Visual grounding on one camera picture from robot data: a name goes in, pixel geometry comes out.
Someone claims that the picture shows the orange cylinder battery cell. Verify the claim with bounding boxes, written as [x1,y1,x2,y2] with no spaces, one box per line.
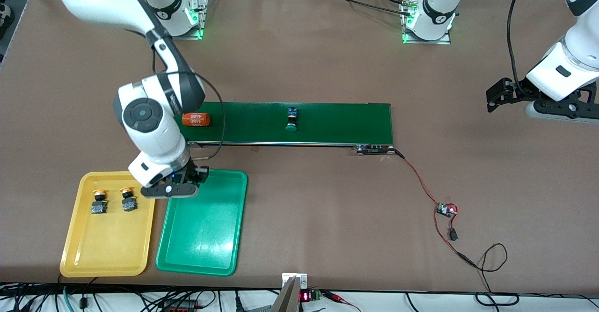
[182,112,211,127]

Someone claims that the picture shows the yellow push button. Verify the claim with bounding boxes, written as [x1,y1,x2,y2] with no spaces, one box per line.
[120,187,138,212]
[91,189,109,215]

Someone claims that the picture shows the green plastic tray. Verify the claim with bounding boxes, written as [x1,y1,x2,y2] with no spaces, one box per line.
[155,166,248,276]

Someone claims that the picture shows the yellow plastic tray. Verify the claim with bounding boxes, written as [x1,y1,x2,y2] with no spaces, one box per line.
[59,171,159,278]

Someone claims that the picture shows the black power strip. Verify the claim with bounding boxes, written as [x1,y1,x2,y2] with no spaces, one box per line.
[161,299,199,312]

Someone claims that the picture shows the green conveyor belt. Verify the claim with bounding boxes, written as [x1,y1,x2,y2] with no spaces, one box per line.
[178,100,397,156]

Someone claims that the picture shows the red clip lead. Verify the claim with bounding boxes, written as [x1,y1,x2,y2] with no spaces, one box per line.
[323,291,362,312]

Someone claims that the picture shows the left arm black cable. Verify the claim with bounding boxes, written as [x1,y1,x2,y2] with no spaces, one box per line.
[507,0,534,88]

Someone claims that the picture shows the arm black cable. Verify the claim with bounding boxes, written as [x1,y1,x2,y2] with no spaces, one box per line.
[150,41,226,160]
[507,0,534,88]

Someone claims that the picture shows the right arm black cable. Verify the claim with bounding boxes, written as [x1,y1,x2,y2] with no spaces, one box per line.
[150,41,226,160]

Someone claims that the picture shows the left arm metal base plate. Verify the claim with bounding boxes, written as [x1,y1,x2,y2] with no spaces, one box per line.
[402,0,452,45]

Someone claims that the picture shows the red black conveyor wire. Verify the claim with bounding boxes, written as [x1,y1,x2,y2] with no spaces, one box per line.
[393,147,509,294]

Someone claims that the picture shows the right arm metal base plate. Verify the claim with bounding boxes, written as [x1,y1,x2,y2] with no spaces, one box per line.
[161,0,209,40]

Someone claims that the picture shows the silver camera mount pole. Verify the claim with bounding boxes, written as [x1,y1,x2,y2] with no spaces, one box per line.
[269,273,308,312]

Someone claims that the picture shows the black cable on table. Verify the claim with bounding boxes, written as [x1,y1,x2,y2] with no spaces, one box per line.
[323,0,422,18]

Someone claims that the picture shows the black cable loop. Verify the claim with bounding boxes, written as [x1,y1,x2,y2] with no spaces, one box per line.
[475,292,520,306]

